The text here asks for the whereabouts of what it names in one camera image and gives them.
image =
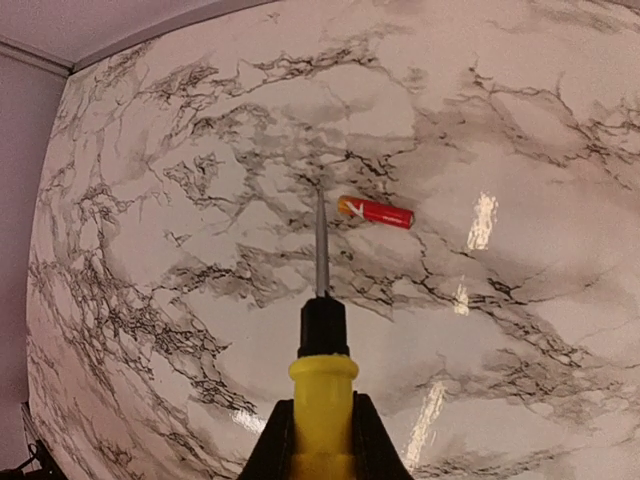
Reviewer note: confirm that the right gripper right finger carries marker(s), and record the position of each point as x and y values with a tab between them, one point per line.
376	458

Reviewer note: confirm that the red black battery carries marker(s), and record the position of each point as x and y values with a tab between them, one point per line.
375	212

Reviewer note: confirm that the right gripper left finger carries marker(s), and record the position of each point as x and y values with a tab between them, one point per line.
271	457

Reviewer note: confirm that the yellow handled screwdriver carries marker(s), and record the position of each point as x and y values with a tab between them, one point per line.
323	376

